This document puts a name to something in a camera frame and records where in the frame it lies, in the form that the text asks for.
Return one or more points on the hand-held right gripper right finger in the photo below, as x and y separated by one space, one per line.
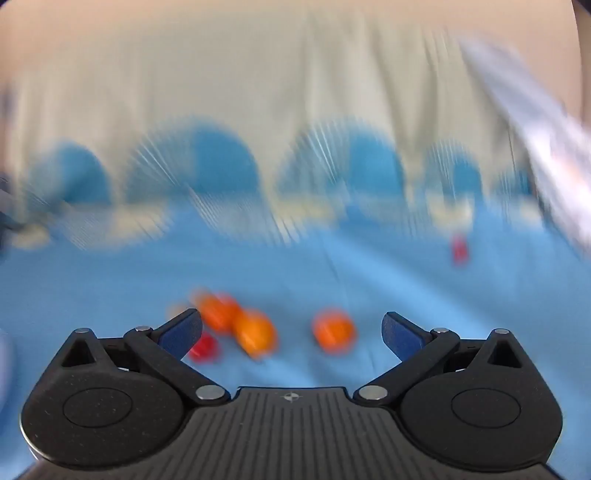
400 336

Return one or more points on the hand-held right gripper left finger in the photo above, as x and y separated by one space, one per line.
184 333

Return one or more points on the red tomato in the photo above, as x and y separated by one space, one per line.
205 348
459 249

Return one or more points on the orange tomato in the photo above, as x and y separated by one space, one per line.
333 330
217 311
255 333

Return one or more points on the blue fan-print bedsheet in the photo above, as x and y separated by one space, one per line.
295 258

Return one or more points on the white patterned cloth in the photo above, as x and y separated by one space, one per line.
531 129

